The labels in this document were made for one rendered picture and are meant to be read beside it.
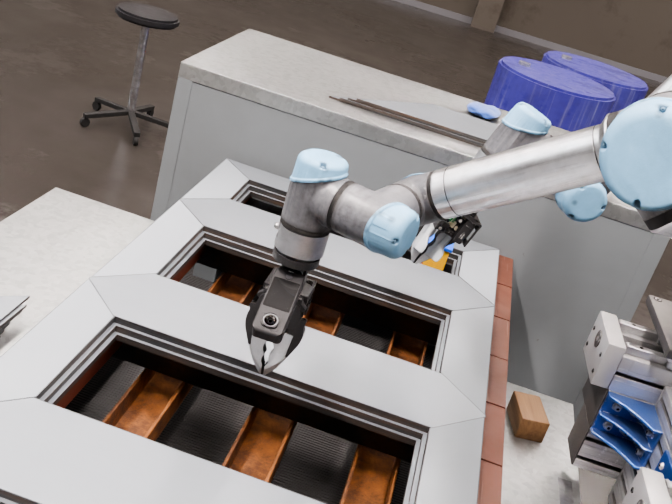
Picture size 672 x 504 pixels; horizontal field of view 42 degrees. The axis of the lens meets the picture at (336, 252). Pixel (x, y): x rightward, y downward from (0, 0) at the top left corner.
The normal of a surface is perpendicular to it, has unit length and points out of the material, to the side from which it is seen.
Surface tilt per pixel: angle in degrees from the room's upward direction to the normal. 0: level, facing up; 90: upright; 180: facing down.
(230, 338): 0
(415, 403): 0
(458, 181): 71
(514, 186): 106
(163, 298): 0
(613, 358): 90
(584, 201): 90
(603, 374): 90
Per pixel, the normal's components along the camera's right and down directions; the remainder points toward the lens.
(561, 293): -0.20, 0.37
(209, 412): 0.26, -0.87
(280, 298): 0.12, -0.59
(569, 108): 0.04, 0.44
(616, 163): -0.55, 0.13
